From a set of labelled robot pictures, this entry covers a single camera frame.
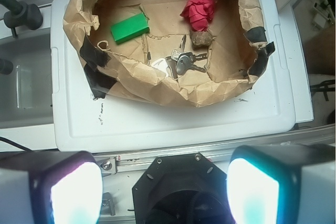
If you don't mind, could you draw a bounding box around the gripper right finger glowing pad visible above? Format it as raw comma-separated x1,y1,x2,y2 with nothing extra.
226,144,335,223

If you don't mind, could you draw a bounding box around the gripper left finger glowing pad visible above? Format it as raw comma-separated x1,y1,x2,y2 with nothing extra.
1,151,103,223

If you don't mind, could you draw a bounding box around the green rectangular block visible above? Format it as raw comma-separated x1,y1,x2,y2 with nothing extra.
110,13,150,45

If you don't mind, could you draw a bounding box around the white plastic bin lid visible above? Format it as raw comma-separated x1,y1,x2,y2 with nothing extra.
50,0,296,153

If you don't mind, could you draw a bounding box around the clear plastic container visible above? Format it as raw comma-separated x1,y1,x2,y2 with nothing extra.
1,31,53,129

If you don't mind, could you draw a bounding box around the bunch of metal keys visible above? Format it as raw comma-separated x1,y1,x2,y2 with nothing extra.
165,35,207,80

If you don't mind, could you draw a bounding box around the brown rock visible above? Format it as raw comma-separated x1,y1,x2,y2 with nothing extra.
190,30,213,49

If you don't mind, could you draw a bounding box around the white key tag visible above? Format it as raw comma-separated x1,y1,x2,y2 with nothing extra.
151,58,169,77

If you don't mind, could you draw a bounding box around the brown paper bag liner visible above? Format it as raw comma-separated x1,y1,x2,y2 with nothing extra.
63,0,275,108

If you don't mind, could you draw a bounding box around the black clamp knob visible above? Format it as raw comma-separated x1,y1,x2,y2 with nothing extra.
1,0,43,39

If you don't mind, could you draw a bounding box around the crumpled red paper ball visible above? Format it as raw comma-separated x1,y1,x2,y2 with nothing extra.
180,0,215,31

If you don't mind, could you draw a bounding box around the black octagonal mount plate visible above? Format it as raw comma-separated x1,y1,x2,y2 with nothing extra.
132,153,235,223

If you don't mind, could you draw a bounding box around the aluminium extrusion rail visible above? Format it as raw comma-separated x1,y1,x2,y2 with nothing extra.
94,124,335,176

